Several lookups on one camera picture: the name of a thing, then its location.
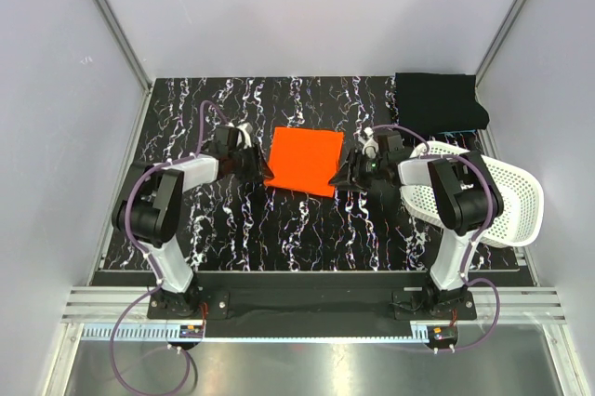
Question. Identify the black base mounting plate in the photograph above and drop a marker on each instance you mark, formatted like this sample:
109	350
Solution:
299	305

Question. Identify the black marble pattern mat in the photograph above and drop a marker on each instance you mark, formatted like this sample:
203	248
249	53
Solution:
235	226

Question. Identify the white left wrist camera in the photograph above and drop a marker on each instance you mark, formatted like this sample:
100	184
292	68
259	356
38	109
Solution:
245	136

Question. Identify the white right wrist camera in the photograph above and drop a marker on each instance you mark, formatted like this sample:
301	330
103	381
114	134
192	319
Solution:
369	144

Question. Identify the aluminium front frame rail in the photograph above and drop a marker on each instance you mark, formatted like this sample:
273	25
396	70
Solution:
121	314

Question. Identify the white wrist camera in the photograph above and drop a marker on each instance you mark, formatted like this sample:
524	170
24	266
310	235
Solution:
369	144
245	136

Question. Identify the left orange connector board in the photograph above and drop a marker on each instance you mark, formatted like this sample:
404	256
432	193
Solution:
192	331

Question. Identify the aluminium corner post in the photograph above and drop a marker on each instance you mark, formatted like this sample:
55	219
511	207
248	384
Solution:
119	36
502	33

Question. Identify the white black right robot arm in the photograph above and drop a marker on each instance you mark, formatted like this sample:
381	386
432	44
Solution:
447	283

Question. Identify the white perforated plastic basket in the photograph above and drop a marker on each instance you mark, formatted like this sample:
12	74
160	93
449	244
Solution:
511	201

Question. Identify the left aluminium corner post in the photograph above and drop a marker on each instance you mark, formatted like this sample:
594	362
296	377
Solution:
119	36

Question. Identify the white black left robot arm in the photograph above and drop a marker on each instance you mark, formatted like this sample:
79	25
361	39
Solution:
148	208

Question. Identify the right orange connector board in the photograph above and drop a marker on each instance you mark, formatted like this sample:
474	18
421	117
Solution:
443	333

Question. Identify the orange connector board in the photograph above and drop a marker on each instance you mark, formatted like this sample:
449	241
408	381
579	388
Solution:
443	333
192	331

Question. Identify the folded black t shirt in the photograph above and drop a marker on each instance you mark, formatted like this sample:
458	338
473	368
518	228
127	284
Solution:
435	103

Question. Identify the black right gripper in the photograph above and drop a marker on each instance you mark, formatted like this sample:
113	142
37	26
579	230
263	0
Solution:
355	169

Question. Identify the right aluminium corner post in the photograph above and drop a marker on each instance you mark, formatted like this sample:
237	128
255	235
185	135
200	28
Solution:
502	33

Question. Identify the orange t shirt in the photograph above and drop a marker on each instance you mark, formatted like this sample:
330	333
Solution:
305	160

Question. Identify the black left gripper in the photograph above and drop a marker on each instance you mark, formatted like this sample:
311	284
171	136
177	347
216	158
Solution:
251	163

